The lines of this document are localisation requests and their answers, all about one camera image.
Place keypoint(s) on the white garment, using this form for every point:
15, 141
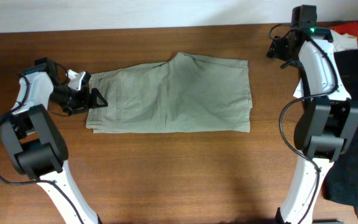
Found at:
342, 42

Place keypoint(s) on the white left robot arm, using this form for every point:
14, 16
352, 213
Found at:
33, 142

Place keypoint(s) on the khaki shorts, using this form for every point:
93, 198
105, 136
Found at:
189, 93

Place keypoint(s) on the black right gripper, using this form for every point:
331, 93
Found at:
277, 47

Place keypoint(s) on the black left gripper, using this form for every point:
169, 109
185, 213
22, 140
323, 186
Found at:
85, 102

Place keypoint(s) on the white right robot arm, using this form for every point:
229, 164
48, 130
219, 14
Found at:
330, 120

